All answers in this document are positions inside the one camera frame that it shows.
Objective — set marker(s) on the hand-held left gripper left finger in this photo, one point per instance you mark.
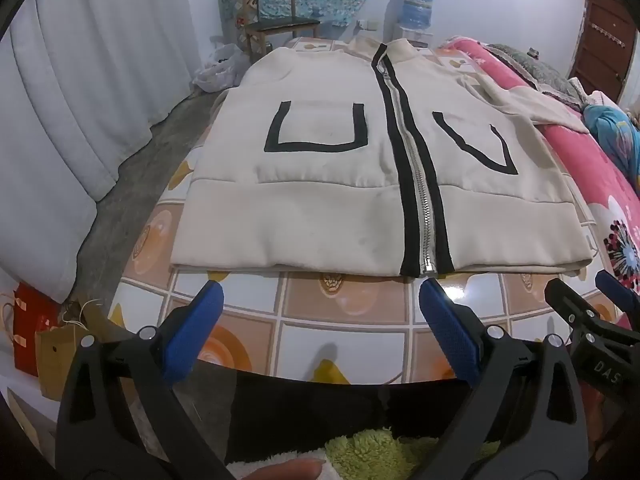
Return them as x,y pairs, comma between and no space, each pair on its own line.
197,327

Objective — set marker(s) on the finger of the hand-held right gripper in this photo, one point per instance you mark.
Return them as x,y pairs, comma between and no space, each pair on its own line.
620,287
575,312

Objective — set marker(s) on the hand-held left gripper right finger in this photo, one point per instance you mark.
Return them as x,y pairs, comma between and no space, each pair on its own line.
447,332

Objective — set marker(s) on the cream zip jacket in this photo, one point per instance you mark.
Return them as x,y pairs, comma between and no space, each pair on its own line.
310,200

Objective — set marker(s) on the person's left hand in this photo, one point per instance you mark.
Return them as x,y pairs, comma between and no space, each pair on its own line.
285,471

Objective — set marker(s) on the tile-patterned table cover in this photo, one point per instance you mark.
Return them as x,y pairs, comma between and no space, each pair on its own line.
350,305

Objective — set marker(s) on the pink floral blanket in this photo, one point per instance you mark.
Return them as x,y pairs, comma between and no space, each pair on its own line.
590,170

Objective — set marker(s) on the brown paper bag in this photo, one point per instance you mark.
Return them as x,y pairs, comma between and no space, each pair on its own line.
52,355

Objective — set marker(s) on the green fluffy cloth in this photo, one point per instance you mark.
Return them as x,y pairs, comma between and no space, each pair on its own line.
365,455

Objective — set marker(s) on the blue patterned cloth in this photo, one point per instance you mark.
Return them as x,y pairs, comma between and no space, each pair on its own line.
610,130

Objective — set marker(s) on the red paper bag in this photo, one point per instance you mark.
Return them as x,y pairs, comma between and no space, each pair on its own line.
27,320

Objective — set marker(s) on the brown wooden door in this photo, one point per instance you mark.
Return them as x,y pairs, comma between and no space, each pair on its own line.
602,40

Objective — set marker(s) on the white plastic bag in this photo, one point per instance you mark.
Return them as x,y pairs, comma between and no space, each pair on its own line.
220,67

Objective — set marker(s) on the white curtain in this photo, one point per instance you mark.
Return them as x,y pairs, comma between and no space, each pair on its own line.
75,85

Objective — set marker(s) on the white water dispenser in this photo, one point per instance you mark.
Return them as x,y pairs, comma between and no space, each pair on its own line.
417,37

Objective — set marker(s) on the wooden chair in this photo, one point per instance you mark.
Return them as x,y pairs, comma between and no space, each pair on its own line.
280,24

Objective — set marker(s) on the blue water dispenser bottle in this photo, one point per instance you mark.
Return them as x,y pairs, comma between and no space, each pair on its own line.
417,7

